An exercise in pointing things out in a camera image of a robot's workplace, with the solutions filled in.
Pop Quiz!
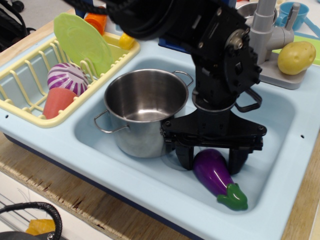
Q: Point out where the black braided cable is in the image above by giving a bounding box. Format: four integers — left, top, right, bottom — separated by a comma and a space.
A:
0, 201, 63, 240

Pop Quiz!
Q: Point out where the orange plastic cup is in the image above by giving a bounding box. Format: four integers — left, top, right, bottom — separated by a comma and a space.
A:
42, 87, 77, 120

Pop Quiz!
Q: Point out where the orange toy carrot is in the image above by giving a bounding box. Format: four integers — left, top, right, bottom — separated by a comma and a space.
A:
84, 13, 107, 35

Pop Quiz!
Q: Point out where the yellow toy potato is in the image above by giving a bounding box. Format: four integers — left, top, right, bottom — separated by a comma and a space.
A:
277, 41, 316, 76

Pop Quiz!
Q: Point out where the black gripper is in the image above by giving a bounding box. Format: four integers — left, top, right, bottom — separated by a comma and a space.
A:
162, 109, 267, 175

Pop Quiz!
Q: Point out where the steel bowl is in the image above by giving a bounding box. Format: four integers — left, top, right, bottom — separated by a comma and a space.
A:
236, 1, 278, 26

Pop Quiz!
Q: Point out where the yellow dish rack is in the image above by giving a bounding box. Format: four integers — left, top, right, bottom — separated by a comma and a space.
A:
0, 32, 140, 128

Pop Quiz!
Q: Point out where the light blue toy sink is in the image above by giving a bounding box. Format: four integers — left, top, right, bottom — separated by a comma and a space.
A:
0, 32, 320, 240

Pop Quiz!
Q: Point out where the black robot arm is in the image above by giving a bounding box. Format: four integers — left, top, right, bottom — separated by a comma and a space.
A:
69, 0, 267, 175

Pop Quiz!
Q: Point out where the stainless steel pot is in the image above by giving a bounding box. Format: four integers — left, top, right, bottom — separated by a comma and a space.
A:
94, 69, 194, 158

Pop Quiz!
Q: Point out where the green plastic plate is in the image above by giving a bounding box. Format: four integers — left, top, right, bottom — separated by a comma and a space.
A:
53, 13, 114, 75

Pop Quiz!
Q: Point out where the yellow handled toy knife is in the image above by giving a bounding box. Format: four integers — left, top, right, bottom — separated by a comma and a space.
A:
118, 33, 135, 50

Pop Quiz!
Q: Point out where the blue plastic cup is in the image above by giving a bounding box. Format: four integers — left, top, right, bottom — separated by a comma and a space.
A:
275, 2, 310, 31

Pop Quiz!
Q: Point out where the black bag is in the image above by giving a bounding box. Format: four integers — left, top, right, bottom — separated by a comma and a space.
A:
0, 0, 35, 52

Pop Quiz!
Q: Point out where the purple toy eggplant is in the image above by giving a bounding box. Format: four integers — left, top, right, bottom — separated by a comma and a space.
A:
193, 149, 248, 211

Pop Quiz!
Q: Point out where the grey toy faucet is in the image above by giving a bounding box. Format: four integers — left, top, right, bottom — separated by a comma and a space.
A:
249, 0, 305, 90

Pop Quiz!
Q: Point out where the yellow tape piece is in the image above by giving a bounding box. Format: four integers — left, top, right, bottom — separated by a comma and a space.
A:
25, 219, 55, 236

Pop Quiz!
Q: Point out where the green cutting board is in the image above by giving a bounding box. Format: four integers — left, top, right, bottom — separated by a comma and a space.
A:
271, 34, 320, 55

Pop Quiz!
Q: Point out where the purple striped bowl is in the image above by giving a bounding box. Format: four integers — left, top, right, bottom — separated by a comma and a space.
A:
47, 62, 89, 96

